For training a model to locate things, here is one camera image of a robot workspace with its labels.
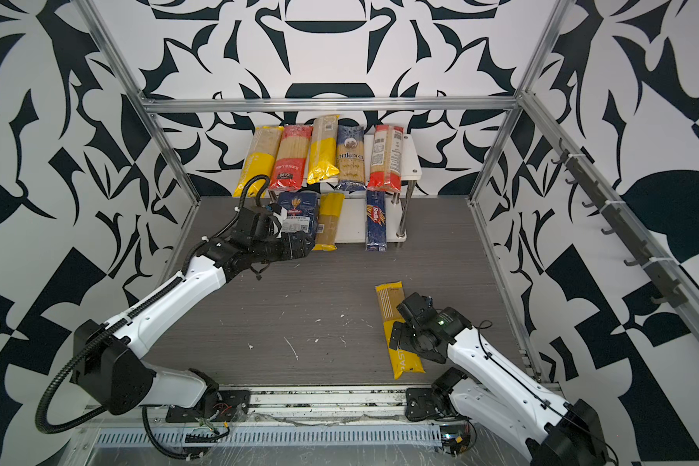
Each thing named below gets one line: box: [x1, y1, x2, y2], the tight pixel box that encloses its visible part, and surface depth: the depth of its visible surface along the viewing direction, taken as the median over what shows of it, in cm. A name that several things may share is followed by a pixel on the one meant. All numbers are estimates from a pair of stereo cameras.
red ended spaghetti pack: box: [367, 124, 404, 193], surface depth 80 cm
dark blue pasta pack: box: [365, 190, 388, 253], surface depth 102 cm
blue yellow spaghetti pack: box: [335, 124, 367, 191], surface depth 80 cm
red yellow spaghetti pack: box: [268, 124, 313, 192], surface depth 81 cm
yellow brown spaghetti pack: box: [306, 114, 340, 185], surface depth 82 cm
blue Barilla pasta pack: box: [277, 190, 321, 245], surface depth 102 cm
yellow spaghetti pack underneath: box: [233, 125, 285, 199], surface depth 82 cm
